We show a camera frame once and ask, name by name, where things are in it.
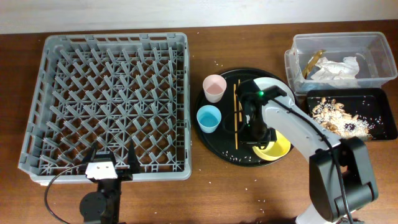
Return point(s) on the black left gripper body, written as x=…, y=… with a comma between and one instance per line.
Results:
x=122, y=175

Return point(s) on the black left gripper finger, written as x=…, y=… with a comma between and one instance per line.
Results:
x=132, y=157
x=90, y=154

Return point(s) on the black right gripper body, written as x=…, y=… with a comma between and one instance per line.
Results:
x=255, y=131

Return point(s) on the yellow plastic bowl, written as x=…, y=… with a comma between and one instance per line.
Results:
x=275, y=149

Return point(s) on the wooden chopstick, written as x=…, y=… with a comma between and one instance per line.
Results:
x=235, y=118
x=239, y=105

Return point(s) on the light blue plastic cup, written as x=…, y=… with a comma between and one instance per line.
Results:
x=208, y=117

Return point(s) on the pink plastic cup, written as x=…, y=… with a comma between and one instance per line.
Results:
x=214, y=87

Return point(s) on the white round plate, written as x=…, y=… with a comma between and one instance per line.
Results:
x=267, y=82

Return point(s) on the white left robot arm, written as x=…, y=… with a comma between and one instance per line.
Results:
x=102, y=205

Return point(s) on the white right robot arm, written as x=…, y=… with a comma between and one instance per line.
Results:
x=341, y=177

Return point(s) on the grey plastic dishwasher rack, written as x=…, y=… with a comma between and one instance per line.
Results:
x=112, y=92

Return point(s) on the round black tray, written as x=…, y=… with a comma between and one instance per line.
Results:
x=221, y=141

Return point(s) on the pile of food scraps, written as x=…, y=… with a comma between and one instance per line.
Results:
x=332, y=115

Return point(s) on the brown banana peel scrap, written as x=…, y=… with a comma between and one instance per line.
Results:
x=312, y=62

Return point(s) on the black rectangular food tray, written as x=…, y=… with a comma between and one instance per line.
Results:
x=370, y=103

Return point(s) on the crumpled white paper napkin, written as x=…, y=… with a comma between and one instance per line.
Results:
x=330, y=70

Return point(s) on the clear plastic bin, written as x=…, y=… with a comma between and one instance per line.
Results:
x=341, y=60

